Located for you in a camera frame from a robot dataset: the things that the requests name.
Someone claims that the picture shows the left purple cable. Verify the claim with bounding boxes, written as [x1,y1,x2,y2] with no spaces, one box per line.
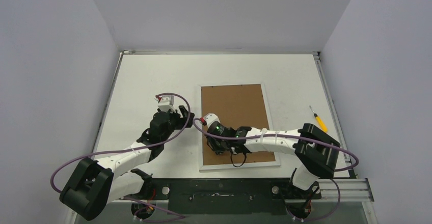
[49,92,192,194]

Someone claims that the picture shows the white picture frame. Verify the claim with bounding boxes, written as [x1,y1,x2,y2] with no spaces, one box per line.
[198,83,273,173]

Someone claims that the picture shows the yellow handled screwdriver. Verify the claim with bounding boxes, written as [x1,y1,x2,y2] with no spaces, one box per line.
[309,105,328,133]

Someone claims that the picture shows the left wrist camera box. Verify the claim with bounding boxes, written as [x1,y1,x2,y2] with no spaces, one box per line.
[155,95,175,114]

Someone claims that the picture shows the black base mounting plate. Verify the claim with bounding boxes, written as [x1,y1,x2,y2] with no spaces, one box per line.
[133,178,321,215]

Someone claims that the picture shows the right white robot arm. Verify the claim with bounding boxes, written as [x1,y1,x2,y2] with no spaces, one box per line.
[203,120,340,198]

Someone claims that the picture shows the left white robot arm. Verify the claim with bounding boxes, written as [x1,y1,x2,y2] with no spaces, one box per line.
[59,105,195,220]

